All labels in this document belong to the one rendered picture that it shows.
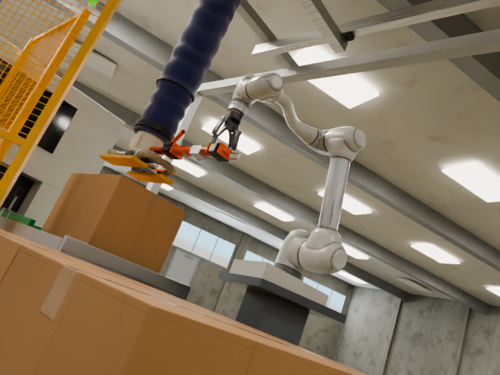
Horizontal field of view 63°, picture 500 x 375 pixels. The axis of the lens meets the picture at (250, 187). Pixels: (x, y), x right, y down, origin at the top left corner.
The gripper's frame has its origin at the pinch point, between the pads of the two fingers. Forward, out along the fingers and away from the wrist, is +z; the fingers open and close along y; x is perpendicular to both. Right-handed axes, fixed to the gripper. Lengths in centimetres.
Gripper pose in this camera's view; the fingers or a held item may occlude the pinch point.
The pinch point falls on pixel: (219, 151)
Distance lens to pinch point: 186.5
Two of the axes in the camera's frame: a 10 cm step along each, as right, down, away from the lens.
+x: 7.2, 0.6, -6.9
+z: -3.5, 8.9, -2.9
